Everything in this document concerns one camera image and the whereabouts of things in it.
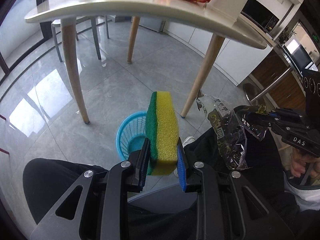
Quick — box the yellow green sponge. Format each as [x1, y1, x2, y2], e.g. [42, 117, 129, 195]
[145, 91, 179, 176]

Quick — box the clear black printed wrapper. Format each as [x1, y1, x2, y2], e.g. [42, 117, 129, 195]
[196, 90, 268, 170]

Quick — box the white HP product box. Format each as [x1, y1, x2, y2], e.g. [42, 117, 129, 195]
[206, 0, 248, 22]

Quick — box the person's right hand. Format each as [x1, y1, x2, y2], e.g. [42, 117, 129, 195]
[290, 148, 319, 179]

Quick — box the blue plastic waste basket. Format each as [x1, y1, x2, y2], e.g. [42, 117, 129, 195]
[116, 111, 146, 161]

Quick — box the white shoe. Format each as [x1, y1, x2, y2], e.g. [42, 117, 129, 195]
[182, 136, 195, 148]

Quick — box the small potted plant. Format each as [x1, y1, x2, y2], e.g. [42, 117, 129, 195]
[278, 27, 296, 46]

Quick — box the black microwave oven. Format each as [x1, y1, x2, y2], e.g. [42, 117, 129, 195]
[241, 0, 279, 34]

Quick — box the grey green chair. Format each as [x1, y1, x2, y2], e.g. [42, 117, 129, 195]
[51, 16, 111, 63]

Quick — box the round white dining table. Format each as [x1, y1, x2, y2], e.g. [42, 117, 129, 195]
[24, 0, 267, 124]

